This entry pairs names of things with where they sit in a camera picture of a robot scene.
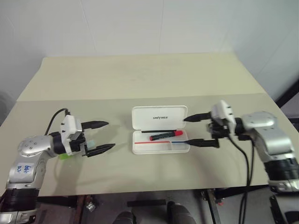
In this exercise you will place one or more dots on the red and black marker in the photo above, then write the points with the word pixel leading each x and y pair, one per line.
pixel 165 135

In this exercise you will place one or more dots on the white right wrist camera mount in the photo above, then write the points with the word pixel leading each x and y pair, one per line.
pixel 222 113

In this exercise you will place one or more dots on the thin red pen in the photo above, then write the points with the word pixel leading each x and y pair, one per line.
pixel 149 142

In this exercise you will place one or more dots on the black table frame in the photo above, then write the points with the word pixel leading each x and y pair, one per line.
pixel 210 203

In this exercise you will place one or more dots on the pale blue block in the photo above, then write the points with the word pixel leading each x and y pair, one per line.
pixel 91 144

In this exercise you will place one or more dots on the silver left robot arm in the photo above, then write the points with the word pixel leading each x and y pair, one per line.
pixel 30 145

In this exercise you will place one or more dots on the black metal frame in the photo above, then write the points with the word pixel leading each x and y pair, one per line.
pixel 288 100

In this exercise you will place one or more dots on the thin blue pen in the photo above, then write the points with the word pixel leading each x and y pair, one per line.
pixel 180 141

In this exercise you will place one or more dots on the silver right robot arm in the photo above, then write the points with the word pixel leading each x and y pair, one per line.
pixel 264 130

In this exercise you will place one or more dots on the dark rounded shape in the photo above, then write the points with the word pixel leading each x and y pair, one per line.
pixel 125 218
pixel 180 213

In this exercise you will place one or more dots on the white pencil case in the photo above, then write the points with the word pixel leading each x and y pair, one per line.
pixel 158 116

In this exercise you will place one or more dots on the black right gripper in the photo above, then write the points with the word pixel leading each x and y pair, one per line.
pixel 219 131

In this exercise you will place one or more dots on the thin black pen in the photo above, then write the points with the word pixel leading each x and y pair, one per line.
pixel 158 131

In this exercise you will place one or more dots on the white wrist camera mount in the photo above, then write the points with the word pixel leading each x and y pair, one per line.
pixel 222 113
pixel 70 124

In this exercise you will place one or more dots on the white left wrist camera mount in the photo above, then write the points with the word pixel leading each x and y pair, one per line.
pixel 70 124

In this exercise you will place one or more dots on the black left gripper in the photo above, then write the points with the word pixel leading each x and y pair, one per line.
pixel 78 144

